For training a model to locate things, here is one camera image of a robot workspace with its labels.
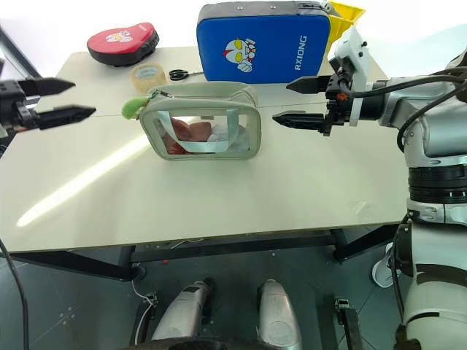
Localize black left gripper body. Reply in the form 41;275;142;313
0;80;41;136

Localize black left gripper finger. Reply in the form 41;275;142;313
18;77;77;98
36;104;97;131

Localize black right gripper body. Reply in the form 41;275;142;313
322;70;354;138

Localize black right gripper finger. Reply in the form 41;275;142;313
285;74;331;95
271;112;328;133

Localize light blue cloth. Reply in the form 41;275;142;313
207;121;253;153

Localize clear grey-trimmed toiletry pouch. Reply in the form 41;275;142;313
139;81;265;163

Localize dark red cloth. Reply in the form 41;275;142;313
162;117;213;155

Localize green zipper pull charm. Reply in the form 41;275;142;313
121;95;149;121

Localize blue RXIONG kick pad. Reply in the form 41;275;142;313
195;0;334;85

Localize yellow plastic bin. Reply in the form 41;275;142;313
325;0;366;56

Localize red black focus mitt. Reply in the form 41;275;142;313
86;20;161;68

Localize clear packing tape roll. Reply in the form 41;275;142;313
129;62;167;95

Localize white sneaker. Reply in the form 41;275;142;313
371;242;397;289

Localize silver right robot leg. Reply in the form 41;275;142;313
255;278;304;350

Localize silver robot leg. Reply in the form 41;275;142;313
150;278;217;343
255;278;304;350

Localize black floor stand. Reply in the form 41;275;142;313
333;296;366;350
128;291;160;346

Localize silver left robot leg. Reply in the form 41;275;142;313
150;278;217;343

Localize dark rounded robot torso edge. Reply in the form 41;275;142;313
128;336;352;350

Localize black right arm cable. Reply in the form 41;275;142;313
336;68;467;147

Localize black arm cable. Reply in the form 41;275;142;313
0;238;31;350
336;68;467;147

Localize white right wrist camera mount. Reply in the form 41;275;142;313
328;26;375;128

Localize black handled scissors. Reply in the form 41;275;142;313
168;68;206;82

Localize black metal table frame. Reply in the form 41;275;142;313
9;223;399;282

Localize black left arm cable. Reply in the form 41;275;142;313
0;238;31;350

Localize thin white floor cable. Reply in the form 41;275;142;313
130;279;155;311

